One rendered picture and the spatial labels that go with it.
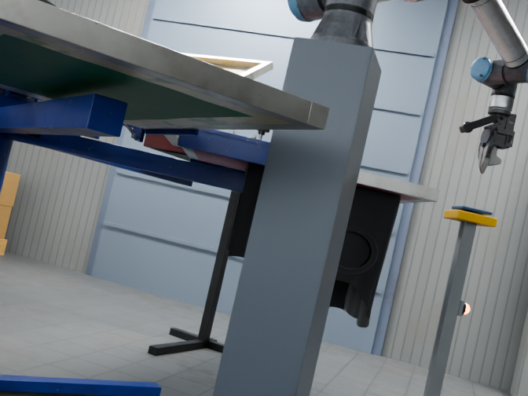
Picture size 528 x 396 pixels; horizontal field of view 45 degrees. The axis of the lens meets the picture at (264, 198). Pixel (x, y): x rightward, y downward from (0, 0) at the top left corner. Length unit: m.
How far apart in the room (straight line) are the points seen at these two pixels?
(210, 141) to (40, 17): 1.06
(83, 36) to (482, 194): 4.20
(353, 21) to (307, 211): 0.44
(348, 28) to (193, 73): 0.61
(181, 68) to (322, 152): 0.54
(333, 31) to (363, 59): 0.10
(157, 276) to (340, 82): 4.05
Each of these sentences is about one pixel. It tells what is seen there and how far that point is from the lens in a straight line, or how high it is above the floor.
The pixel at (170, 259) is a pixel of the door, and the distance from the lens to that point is 5.26.
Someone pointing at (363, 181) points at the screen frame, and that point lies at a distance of 1.90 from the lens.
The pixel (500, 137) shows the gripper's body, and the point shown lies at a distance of 2.20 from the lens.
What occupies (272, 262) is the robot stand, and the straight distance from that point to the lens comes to 1.39.
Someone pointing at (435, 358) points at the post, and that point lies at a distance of 2.16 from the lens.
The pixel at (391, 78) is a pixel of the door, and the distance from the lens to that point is 5.00.
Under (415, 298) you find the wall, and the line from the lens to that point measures 4.85.
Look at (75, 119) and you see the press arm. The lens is 1.16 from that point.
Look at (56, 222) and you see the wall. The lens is 5.86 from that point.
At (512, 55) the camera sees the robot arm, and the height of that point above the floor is 1.41.
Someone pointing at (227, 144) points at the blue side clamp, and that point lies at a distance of 1.85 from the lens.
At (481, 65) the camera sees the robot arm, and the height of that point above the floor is 1.40.
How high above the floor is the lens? 0.79
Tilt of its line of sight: 2 degrees up
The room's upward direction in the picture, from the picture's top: 13 degrees clockwise
